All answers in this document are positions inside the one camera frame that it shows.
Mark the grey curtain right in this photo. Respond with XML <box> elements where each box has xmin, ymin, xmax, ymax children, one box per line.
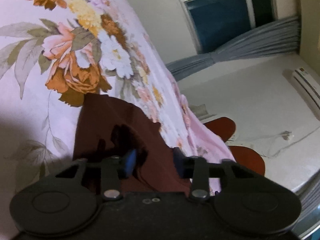
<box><xmin>167</xmin><ymin>16</ymin><xmax>301</xmax><ymax>81</ymax></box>

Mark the pink floral bed sheet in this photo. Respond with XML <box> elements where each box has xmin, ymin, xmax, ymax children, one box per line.
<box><xmin>1</xmin><ymin>0</ymin><xmax>232</xmax><ymax>239</ymax></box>

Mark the white framed window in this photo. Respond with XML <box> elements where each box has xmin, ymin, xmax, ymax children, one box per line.
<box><xmin>179</xmin><ymin>0</ymin><xmax>276</xmax><ymax>53</ymax></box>

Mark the dark maroon cloth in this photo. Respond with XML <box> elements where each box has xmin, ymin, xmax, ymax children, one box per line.
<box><xmin>73</xmin><ymin>93</ymin><xmax>190</xmax><ymax>194</ymax></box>

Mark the white wall cable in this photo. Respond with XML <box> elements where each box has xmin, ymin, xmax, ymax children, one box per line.
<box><xmin>233</xmin><ymin>126</ymin><xmax>320</xmax><ymax>158</ymax></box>

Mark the white air conditioner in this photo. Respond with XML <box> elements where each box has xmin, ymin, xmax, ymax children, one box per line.
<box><xmin>283</xmin><ymin>67</ymin><xmax>319</xmax><ymax>120</ymax></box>

